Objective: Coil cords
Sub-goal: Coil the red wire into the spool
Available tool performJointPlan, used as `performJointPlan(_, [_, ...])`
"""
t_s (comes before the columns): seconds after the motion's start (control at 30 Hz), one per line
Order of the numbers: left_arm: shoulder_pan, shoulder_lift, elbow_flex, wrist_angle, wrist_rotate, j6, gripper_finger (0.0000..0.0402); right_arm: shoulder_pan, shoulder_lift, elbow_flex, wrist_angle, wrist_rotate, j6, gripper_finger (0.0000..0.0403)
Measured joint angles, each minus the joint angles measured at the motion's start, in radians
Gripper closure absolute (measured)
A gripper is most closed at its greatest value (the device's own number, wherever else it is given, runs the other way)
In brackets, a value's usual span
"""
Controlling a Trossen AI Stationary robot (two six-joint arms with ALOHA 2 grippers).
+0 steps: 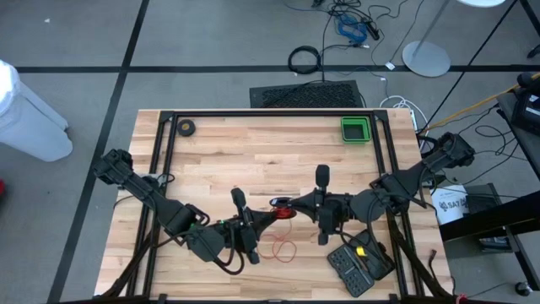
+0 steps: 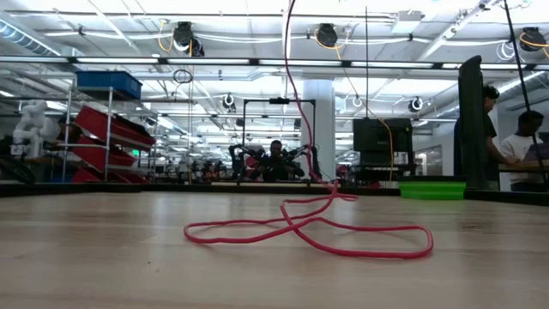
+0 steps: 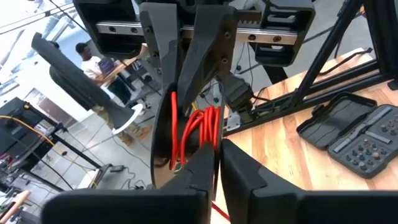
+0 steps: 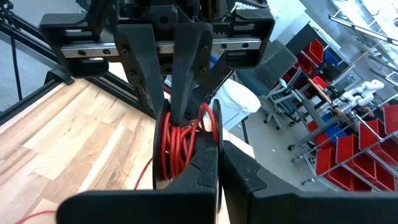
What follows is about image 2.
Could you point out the black background robot arm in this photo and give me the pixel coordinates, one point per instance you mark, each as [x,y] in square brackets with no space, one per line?
[235,161]
[315,165]

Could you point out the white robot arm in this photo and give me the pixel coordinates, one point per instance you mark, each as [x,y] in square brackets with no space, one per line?
[32,129]

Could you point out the white pillar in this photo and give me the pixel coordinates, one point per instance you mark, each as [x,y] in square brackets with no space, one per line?
[321,124]

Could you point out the black cabinet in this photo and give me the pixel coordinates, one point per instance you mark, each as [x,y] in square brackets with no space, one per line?
[373,141]

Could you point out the green plastic tray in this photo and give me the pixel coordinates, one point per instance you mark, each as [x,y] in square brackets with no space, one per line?
[429,192]

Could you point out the red bin cart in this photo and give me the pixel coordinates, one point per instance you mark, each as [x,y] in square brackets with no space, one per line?
[108,141]

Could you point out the red storage bin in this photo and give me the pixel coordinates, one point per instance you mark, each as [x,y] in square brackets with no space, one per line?
[96,154]
[98,122]
[83,177]

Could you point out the blue storage bin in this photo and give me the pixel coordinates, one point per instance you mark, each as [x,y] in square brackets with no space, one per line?
[109,83]

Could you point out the wooden top desk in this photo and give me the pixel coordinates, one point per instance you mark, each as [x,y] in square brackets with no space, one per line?
[514,167]

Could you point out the grey laptop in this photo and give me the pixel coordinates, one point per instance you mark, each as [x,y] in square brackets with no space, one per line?
[538,152]

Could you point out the black robot station frame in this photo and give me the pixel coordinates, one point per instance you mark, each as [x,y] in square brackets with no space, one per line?
[257,101]

